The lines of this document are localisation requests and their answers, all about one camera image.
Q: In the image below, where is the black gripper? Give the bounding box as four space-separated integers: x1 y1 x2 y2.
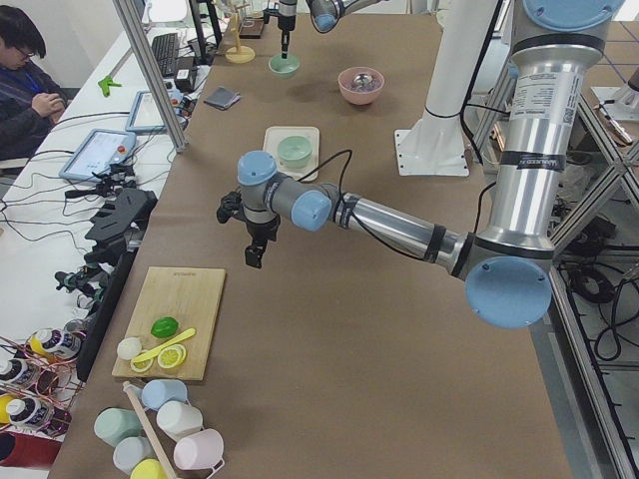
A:
263 0 298 59
216 188 280 268

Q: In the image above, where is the green bowl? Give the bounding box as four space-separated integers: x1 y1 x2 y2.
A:
278 160 312 173
277 136 313 162
269 54 301 79

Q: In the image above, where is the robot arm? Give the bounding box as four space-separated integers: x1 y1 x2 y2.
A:
263 0 380 60
217 1 624 328

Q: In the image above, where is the wooden cup stand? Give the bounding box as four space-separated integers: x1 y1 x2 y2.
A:
225 5 256 64

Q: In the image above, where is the wooden cutting board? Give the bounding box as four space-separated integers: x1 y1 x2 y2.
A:
112 266 226 381

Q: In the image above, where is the metal scoop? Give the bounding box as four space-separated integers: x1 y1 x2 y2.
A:
350 72 374 91

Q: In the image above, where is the grey folded cloth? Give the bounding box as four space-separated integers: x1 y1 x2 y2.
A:
204 87 241 111

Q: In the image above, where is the pink bowl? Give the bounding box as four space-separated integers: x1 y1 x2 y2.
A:
337 67 385 106

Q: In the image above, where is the green bowl on tray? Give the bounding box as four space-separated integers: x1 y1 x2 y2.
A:
278 160 312 173

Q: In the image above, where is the cream serving tray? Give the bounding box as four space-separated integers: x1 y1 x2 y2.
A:
263 126 320 182

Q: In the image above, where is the green lime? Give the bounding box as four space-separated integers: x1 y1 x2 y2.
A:
151 316 179 338

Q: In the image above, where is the black keyboard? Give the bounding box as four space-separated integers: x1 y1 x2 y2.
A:
151 33 180 78

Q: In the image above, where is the lemon slice right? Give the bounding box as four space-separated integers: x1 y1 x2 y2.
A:
157 343 187 369

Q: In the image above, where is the lemon slice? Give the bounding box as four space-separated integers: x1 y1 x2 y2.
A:
129 357 154 373
157 343 187 369

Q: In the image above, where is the yellow plastic knife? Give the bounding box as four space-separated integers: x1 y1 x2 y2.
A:
132 327 197 362

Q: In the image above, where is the white garlic toy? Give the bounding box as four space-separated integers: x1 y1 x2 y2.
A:
117 336 143 361

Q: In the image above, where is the lemon slice left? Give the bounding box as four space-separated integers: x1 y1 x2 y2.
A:
129 357 154 373

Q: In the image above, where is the teach pendant far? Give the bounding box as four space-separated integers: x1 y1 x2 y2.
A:
125 91 166 134

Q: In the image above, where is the teach pendant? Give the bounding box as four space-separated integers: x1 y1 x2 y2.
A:
58 129 136 183
125 91 166 134

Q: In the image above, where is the teach pendant near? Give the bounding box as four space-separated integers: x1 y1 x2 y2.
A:
58 129 136 183

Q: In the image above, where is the white pillar base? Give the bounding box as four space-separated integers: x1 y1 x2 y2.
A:
395 0 500 177

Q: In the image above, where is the pink mug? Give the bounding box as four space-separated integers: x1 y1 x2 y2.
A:
173 429 225 471

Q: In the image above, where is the green mug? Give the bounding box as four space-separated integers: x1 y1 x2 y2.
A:
94 408 142 447

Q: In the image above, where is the grey mug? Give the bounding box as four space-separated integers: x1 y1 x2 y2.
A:
112 437 155 475

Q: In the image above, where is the yellow mug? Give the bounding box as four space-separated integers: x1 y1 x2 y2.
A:
130 458 167 479

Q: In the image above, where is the person in dark jacket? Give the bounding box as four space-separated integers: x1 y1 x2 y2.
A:
1 5 68 161

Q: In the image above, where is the aluminium frame post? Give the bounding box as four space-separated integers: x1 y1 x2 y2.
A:
112 0 187 154

